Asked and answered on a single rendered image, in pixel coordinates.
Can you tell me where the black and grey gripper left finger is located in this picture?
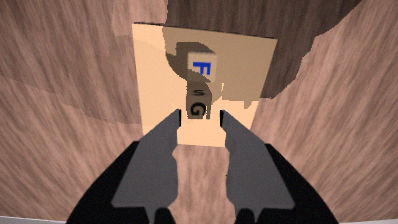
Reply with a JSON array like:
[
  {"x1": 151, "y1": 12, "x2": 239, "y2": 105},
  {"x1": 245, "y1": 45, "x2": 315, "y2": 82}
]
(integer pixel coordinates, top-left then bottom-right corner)
[{"x1": 65, "y1": 109, "x2": 181, "y2": 224}]

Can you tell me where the beige block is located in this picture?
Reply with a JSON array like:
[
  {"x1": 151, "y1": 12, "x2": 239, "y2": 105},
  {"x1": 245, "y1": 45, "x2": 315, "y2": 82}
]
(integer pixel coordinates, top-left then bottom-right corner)
[
  {"x1": 186, "y1": 89, "x2": 212, "y2": 120},
  {"x1": 187, "y1": 50, "x2": 217, "y2": 83}
]

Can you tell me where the peach mat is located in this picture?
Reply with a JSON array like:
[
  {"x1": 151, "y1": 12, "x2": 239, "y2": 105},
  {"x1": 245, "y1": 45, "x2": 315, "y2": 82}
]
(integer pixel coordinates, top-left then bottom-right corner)
[{"x1": 132, "y1": 24, "x2": 277, "y2": 147}]

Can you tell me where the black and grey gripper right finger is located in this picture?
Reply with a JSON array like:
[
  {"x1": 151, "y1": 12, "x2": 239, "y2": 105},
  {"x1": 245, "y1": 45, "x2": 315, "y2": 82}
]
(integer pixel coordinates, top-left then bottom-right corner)
[{"x1": 219, "y1": 109, "x2": 339, "y2": 224}]

